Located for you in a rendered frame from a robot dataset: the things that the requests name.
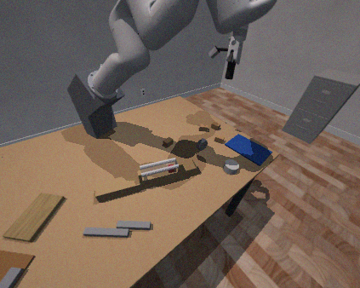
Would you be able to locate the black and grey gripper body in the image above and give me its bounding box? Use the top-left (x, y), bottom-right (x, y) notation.
top-left (226, 36), bottom-right (246, 64)

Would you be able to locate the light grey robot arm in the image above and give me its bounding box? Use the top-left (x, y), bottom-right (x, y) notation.
top-left (88, 0), bottom-right (277, 99)

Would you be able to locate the grey square stick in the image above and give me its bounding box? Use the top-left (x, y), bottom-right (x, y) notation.
top-left (117, 221), bottom-right (151, 230)
top-left (83, 228), bottom-right (129, 238)

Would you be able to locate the grey cylinder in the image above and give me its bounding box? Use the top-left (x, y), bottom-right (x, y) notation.
top-left (223, 159), bottom-right (239, 175)

